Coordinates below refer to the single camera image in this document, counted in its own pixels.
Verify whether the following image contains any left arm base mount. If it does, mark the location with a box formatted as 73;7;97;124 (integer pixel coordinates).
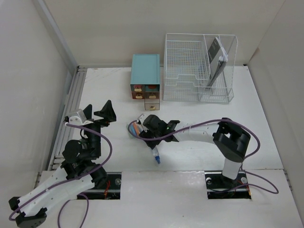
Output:
82;172;122;200

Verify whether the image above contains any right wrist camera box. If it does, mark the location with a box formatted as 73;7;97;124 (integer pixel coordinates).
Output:
137;114;146;125

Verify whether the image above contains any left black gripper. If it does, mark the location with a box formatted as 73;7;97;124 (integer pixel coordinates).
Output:
84;100;115;157

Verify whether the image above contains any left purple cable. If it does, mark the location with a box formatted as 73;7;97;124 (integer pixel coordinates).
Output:
9;122;114;228

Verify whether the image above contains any blue chalk stick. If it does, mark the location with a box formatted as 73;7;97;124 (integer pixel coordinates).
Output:
130;125;136;134

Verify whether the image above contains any aluminium frame rail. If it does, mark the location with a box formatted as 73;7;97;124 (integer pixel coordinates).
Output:
46;66;87;171

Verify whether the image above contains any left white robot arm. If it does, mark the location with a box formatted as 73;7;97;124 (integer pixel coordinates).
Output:
9;100;116;228

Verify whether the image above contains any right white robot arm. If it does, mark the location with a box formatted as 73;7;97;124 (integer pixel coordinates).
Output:
138;114;251;187

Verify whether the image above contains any clear drawer gold knob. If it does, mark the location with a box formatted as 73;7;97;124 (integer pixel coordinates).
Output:
144;99;160;111

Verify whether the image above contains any grey setup guide booklet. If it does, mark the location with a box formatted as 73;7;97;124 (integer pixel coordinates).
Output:
207;37;228;87

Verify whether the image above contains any teal mini drawer chest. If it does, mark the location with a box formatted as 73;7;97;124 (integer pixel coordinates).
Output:
130;54;161;99

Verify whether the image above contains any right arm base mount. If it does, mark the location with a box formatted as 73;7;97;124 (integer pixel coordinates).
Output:
205;171;251;200

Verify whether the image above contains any orange chalk stick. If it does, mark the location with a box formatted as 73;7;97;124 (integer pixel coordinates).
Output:
133;123;140;136

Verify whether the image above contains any clear glue pen blue cap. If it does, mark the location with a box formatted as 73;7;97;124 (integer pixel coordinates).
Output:
151;147;161;164

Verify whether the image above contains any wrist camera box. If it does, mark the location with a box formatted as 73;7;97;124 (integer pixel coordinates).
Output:
137;114;146;125
64;109;93;126

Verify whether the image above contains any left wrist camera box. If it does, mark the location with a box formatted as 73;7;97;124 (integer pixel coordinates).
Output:
64;109;93;126

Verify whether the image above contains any white wire desk organizer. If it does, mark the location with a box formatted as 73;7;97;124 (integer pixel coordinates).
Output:
163;33;238;104

